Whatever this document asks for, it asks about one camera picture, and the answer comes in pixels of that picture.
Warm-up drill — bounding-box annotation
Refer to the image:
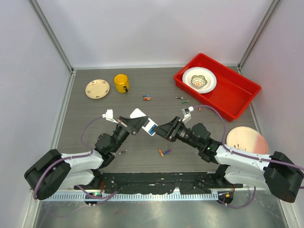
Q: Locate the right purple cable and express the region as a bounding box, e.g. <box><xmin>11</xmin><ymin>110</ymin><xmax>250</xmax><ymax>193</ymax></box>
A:
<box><xmin>192</xmin><ymin>104</ymin><xmax>304</xmax><ymax>209</ymax></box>

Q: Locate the yellow mug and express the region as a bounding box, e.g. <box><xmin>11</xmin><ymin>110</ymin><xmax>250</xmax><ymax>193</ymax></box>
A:
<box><xmin>114</xmin><ymin>74</ymin><xmax>129</xmax><ymax>93</ymax></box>

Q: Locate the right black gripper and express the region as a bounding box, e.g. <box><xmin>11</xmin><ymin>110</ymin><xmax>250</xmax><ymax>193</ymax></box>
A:
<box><xmin>152</xmin><ymin>116</ymin><xmax>201</xmax><ymax>149</ymax></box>

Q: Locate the small patterned bowl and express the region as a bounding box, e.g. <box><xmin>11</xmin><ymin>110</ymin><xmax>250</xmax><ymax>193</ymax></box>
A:
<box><xmin>190</xmin><ymin>75</ymin><xmax>208</xmax><ymax>88</ymax></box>

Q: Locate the white paper plate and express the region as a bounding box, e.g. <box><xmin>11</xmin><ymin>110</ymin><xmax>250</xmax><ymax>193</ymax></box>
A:
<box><xmin>182</xmin><ymin>67</ymin><xmax>217</xmax><ymax>94</ymax></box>

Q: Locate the red plastic bin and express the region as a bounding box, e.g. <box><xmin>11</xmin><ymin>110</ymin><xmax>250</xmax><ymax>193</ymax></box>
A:
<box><xmin>173</xmin><ymin>53</ymin><xmax>261</xmax><ymax>122</ymax></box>

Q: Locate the orange battery lower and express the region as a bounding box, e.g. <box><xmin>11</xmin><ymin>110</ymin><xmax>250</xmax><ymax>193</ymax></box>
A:
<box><xmin>159</xmin><ymin>149</ymin><xmax>165</xmax><ymax>157</ymax></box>

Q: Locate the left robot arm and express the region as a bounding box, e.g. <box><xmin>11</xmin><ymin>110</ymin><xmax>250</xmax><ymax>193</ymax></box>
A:
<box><xmin>24</xmin><ymin>116</ymin><xmax>148</xmax><ymax>200</ymax></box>

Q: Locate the pink white plate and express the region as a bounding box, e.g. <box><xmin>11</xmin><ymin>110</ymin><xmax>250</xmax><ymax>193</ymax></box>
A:
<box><xmin>226</xmin><ymin>126</ymin><xmax>268</xmax><ymax>154</ymax></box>

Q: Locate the white slotted cable duct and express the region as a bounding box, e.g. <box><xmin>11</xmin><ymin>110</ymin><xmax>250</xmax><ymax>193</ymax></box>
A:
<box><xmin>44</xmin><ymin>190</ymin><xmax>218</xmax><ymax>202</ymax></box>

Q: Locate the cream floral plate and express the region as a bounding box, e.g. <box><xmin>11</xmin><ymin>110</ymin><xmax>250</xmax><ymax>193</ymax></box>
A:
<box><xmin>85</xmin><ymin>79</ymin><xmax>110</xmax><ymax>99</ymax></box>

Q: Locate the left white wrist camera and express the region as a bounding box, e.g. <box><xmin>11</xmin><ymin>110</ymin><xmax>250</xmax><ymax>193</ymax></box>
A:
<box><xmin>102</xmin><ymin>109</ymin><xmax>118</xmax><ymax>124</ymax></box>

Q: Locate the white remote control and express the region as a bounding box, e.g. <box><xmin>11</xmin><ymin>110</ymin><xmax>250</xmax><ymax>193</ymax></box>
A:
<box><xmin>130</xmin><ymin>108</ymin><xmax>158</xmax><ymax>136</ymax></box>

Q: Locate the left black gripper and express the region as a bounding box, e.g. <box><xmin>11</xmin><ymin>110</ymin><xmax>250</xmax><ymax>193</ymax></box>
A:
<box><xmin>111</xmin><ymin>116</ymin><xmax>148</xmax><ymax>153</ymax></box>

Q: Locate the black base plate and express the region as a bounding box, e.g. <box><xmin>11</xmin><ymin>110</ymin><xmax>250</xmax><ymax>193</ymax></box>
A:
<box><xmin>81</xmin><ymin>172</ymin><xmax>243</xmax><ymax>195</ymax></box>

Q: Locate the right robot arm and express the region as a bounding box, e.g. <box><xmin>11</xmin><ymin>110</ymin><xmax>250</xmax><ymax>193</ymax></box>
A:
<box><xmin>153</xmin><ymin>116</ymin><xmax>304</xmax><ymax>203</ymax></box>

